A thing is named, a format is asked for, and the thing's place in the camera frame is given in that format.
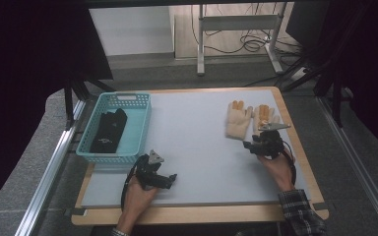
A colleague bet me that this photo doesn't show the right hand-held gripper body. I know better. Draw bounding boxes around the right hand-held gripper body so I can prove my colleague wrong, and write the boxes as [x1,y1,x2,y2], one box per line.
[253,121,291,161]

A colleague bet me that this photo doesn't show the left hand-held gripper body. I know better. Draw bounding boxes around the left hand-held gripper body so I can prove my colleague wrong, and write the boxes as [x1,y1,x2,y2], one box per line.
[134,148,165,191]

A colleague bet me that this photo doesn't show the cream glove orange fingertips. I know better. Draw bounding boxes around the cream glove orange fingertips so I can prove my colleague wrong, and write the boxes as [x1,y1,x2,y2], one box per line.
[225,99,254,142]

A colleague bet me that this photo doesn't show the cream glove with orange patch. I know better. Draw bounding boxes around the cream glove with orange patch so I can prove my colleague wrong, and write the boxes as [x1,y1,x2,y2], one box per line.
[252,103,282,136]

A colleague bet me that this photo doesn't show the turquoise plastic basket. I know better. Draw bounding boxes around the turquoise plastic basket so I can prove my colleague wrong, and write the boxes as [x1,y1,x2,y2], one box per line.
[76,91,153,165]

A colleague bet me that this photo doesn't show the black glove with silver mark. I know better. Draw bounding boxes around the black glove with silver mark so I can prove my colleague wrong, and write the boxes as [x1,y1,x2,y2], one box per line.
[89,107,129,154]

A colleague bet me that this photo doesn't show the person's right hand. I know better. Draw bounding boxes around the person's right hand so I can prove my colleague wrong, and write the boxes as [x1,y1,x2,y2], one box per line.
[257,148,296,194]

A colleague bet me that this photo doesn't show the person's left hand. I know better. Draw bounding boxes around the person's left hand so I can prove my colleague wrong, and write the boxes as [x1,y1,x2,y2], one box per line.
[115,178,160,232]

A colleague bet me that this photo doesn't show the grey foam mat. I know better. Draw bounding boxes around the grey foam mat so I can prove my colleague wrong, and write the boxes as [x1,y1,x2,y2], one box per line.
[81,88,312,208]

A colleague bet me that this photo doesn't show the white power strip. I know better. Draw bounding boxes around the white power strip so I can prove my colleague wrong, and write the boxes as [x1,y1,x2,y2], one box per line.
[289,66,310,82]

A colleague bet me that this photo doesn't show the black metal stand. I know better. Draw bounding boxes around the black metal stand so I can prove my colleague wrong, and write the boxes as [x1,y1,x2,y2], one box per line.
[281,6,355,129]
[63,73,116,130]

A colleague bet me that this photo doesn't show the dark curtain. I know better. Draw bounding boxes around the dark curtain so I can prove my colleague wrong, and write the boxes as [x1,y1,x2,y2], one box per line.
[284,0,378,161]
[0,0,114,219]

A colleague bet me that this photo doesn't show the white panel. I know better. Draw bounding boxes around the white panel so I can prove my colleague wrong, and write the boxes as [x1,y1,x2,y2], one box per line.
[89,5,175,57]

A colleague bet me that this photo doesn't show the right hand-held gripper cable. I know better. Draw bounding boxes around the right hand-held gripper cable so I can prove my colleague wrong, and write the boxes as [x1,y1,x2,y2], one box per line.
[280,140,298,187]

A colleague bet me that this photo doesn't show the hand-held gripper cable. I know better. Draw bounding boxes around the hand-held gripper cable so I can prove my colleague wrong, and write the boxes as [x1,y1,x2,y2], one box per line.
[280,140,298,187]
[120,156,143,211]

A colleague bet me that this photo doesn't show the left hand-held gripper cable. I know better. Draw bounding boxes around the left hand-held gripper cable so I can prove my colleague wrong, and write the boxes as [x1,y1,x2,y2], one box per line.
[120,156,143,211]

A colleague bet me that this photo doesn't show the aluminium rail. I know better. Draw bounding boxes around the aluminium rail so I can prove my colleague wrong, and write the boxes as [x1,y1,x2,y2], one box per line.
[14,98,87,236]
[315,95,378,232]

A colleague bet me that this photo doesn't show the bundle of black floor cables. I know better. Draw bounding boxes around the bundle of black floor cables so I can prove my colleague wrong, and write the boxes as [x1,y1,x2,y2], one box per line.
[190,3,304,67]

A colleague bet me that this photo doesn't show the white metal desk frame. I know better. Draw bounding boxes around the white metal desk frame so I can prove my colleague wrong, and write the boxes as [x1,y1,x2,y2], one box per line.
[196,2,285,77]

